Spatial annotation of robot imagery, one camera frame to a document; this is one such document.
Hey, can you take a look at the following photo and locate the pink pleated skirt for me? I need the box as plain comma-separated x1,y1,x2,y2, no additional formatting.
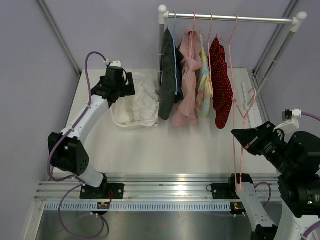
172,29,202,127

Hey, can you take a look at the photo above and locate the blue wire hanger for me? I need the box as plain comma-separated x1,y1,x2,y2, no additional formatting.
171,10,179,96

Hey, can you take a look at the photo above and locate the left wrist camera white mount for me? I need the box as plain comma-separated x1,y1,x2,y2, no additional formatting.
104,59,122,68

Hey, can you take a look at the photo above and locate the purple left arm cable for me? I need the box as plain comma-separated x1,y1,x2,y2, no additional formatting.
46,51,110,238

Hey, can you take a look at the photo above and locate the aluminium corner frame right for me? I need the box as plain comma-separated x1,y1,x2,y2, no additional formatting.
252,0,299,77

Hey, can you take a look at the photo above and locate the white slotted cable duct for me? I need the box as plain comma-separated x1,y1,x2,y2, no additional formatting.
44,201,231,212

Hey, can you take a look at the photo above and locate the white ruffled skirt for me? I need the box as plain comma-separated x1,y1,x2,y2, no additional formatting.
110,76,160,128

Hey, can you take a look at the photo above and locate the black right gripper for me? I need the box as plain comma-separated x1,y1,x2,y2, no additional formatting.
232,120,296,173

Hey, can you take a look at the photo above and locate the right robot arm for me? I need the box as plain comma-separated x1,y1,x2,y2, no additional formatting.
226,121,320,240

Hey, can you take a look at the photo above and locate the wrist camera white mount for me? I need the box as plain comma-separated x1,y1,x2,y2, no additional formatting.
104,59,122,68
274,109,302,134

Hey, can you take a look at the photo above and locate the dark grey dotted skirt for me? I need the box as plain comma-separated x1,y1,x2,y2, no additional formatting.
158,29,184,120

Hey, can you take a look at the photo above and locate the pink hanger of white skirt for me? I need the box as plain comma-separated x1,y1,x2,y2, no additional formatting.
232,87,258,194

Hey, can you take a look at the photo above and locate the white metal clothes rack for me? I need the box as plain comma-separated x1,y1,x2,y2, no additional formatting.
152,4,308,128

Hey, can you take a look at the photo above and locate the pink hanger of tie-dye skirt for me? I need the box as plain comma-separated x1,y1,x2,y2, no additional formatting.
199,13,214,79

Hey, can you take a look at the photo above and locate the pink hanger of red skirt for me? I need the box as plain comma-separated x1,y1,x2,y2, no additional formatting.
216,13,238,102

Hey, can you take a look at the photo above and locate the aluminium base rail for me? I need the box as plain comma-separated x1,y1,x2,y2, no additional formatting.
34,172,288,203

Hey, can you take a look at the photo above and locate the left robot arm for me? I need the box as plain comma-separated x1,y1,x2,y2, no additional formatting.
48,66,136,199

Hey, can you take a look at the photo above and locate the yellow blue tie-dye skirt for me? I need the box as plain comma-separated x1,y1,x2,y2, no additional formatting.
195,34,213,118

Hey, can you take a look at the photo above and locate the aluminium corner frame left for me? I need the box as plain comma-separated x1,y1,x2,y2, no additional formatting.
34,0,82,76

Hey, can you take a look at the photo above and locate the red polka dot skirt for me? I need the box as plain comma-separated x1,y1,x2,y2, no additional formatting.
208,37,234,129

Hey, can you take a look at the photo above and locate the white perforated plastic basket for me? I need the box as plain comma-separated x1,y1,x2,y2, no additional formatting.
110,72,160,130

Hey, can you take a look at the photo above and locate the aluminium corner frame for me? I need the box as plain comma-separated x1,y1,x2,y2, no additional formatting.
34,0,82,76
252,0,299,77

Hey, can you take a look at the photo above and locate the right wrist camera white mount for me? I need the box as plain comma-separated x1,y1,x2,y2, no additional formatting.
274,109,302,134

